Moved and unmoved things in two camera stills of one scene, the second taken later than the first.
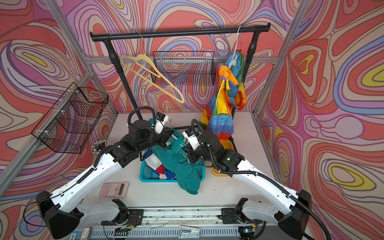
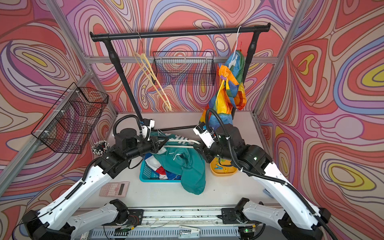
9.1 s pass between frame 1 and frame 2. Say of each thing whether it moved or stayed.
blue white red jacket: stayed
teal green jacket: moved
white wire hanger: stayed
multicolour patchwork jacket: stayed
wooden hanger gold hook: moved
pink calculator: stayed
